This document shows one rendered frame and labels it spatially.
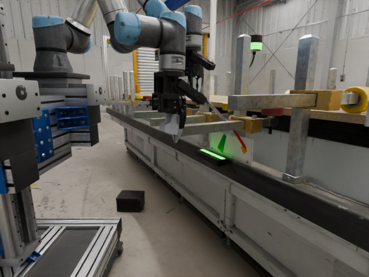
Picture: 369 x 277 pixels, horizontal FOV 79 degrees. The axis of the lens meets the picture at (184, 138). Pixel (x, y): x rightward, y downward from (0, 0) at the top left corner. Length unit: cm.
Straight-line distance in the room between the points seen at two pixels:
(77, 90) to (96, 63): 774
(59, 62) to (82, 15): 25
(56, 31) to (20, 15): 779
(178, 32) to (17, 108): 43
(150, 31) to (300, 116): 46
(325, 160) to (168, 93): 60
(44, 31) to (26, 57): 756
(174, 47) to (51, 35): 62
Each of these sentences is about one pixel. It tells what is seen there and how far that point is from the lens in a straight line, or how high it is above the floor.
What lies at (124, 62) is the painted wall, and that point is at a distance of 900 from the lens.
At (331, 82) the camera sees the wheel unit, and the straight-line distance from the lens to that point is 191.
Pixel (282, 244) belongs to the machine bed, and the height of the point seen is 27.
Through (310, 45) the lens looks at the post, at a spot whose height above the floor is 108.
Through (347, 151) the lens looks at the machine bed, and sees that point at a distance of 89.
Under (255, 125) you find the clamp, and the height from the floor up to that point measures 85.
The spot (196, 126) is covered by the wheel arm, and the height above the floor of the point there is 86.
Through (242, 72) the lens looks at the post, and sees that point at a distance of 86.
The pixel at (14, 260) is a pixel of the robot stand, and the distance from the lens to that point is 112.
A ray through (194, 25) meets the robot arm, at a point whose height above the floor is 122.
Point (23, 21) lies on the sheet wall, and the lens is 886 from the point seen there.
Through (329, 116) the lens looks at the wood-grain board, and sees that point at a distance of 87.
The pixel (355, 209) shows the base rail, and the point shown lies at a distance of 67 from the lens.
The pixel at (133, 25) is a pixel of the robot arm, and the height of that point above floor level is 112.
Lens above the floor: 97
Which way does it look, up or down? 13 degrees down
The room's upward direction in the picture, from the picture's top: straight up
